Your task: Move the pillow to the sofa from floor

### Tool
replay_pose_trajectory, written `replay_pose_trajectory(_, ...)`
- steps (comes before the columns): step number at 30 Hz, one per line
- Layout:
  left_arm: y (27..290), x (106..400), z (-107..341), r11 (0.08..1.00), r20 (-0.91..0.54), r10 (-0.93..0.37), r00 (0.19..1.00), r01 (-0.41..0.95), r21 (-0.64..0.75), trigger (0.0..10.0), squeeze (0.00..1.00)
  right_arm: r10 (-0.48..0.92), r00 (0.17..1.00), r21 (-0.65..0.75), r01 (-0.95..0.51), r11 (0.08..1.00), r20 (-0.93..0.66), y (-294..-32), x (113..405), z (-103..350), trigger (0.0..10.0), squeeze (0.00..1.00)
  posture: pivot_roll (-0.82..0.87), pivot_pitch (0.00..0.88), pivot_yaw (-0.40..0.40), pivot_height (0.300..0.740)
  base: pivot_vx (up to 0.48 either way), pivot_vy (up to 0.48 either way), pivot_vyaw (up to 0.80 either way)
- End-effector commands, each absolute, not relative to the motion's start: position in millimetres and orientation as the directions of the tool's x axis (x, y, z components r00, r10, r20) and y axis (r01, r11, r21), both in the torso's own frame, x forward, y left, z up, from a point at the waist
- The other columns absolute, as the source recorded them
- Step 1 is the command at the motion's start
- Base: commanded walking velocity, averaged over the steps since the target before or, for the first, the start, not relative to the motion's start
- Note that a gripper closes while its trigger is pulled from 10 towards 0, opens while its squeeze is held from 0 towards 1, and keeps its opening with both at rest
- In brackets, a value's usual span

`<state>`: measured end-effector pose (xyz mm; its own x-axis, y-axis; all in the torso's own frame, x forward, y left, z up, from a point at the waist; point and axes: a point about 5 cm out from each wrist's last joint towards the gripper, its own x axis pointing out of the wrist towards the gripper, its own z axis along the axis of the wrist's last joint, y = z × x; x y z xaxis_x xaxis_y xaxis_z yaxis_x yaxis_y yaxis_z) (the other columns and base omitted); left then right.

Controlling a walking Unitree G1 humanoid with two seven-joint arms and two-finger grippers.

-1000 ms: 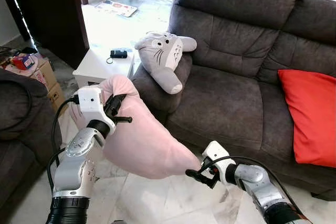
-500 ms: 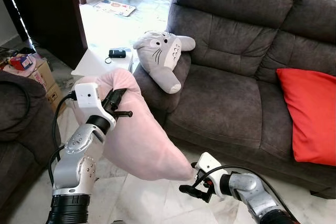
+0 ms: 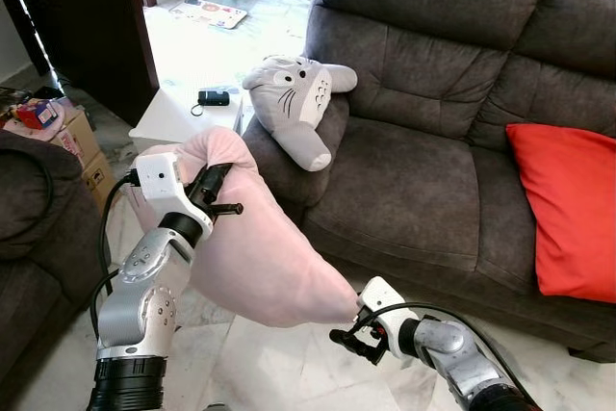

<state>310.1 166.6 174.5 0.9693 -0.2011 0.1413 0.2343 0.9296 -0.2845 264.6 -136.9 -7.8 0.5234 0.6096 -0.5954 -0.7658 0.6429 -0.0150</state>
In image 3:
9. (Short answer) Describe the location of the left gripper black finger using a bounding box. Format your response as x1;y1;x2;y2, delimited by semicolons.
196;162;236;203

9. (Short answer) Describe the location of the pink cat face pillow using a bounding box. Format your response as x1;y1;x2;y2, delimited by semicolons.
140;125;362;328

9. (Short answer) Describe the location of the grey cartoon plush pillow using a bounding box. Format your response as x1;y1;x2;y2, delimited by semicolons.
241;55;359;173

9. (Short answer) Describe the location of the dark brown fabric sofa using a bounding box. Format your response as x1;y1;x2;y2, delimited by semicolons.
241;0;616;364

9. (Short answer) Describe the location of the red pillow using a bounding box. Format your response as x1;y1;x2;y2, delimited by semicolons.
505;122;616;304

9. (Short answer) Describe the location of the white side table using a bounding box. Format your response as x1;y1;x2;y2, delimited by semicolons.
128;79;253;154

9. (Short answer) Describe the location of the brown cardboard box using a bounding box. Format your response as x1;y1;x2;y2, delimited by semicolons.
5;108;116;210

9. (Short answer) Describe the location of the printed children's play board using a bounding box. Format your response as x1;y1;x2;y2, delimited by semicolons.
169;0;249;30

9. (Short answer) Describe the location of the dark brown armchair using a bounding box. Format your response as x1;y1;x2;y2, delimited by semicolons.
0;130;116;402

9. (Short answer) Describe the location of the blue and red packet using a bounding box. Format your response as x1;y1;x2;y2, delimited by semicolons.
14;98;64;130

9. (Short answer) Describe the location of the dark wooden door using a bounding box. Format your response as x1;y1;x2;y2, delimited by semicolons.
0;0;160;126

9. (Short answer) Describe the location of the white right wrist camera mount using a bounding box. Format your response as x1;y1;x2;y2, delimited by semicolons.
358;276;420;335

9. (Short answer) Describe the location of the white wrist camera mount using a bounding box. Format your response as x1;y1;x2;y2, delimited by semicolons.
135;151;213;229
358;276;420;335

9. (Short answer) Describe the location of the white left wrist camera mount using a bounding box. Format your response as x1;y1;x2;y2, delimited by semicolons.
135;151;213;229

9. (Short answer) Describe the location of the black device with cord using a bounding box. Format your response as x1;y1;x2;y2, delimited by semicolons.
190;90;232;116

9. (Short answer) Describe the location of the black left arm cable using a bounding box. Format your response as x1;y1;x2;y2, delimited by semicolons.
98;170;141;287

